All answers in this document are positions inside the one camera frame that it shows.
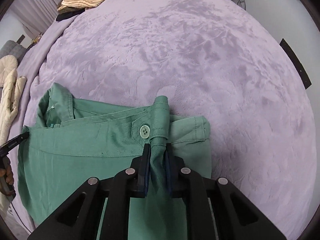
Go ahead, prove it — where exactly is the green short-sleeve shirt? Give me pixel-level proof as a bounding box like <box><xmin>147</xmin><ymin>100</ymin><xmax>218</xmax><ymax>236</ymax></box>
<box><xmin>18</xmin><ymin>83</ymin><xmax>212</xmax><ymax>239</ymax></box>

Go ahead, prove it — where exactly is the black strip on wall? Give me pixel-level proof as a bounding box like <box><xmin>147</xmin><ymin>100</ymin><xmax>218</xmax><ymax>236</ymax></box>
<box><xmin>280</xmin><ymin>38</ymin><xmax>312</xmax><ymax>89</ymax></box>

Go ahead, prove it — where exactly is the grey pleated curtain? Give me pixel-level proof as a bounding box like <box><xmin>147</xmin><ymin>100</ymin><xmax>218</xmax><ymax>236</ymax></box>
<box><xmin>9</xmin><ymin>0</ymin><xmax>61</xmax><ymax>39</ymax></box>

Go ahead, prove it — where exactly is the grey quilted headboard cushion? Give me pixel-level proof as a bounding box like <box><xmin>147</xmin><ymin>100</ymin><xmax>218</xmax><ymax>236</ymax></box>
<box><xmin>0</xmin><ymin>40</ymin><xmax>27</xmax><ymax>63</ymax></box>

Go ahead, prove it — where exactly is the black garment under tan one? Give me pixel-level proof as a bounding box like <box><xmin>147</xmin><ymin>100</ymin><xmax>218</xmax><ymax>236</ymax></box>
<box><xmin>55</xmin><ymin>8</ymin><xmax>85</xmax><ymax>22</ymax></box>

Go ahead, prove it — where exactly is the round cream pillow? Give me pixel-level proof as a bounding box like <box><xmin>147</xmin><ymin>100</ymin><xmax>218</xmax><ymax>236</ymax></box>
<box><xmin>0</xmin><ymin>55</ymin><xmax>18</xmax><ymax>88</ymax></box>

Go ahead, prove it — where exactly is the cream quilted jacket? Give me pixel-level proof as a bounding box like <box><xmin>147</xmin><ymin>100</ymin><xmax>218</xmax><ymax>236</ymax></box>
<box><xmin>1</xmin><ymin>69</ymin><xmax>27</xmax><ymax>145</ymax></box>

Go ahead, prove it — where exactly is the lavender plush bed blanket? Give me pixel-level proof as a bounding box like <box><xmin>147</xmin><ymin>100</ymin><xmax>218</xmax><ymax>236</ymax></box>
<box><xmin>10</xmin><ymin>0</ymin><xmax>317</xmax><ymax>239</ymax></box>

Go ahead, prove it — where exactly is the person's left hand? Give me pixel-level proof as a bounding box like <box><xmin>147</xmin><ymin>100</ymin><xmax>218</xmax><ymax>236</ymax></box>
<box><xmin>1</xmin><ymin>163</ymin><xmax>15</xmax><ymax>196</ymax></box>

